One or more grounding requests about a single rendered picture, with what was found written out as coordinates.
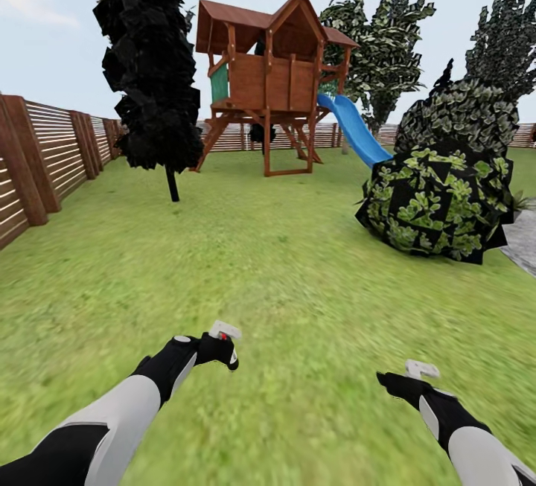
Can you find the bush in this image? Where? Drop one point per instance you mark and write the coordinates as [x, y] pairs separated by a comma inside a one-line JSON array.
[[440, 198], [474, 110]]

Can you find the pot plant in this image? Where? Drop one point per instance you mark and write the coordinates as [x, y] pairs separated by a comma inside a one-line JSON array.
[[520, 205]]

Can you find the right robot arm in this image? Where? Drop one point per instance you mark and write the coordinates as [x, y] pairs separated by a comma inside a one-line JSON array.
[[479, 458]]

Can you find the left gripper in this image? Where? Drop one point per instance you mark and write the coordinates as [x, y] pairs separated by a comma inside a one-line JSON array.
[[219, 349]]

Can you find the insectifuge atomizer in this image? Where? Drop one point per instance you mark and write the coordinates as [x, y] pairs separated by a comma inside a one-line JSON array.
[[234, 362]]

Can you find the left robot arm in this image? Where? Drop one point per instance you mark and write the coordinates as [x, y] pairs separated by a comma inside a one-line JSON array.
[[94, 446]]

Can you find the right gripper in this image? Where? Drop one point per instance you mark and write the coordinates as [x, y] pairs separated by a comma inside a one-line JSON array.
[[398, 385]]

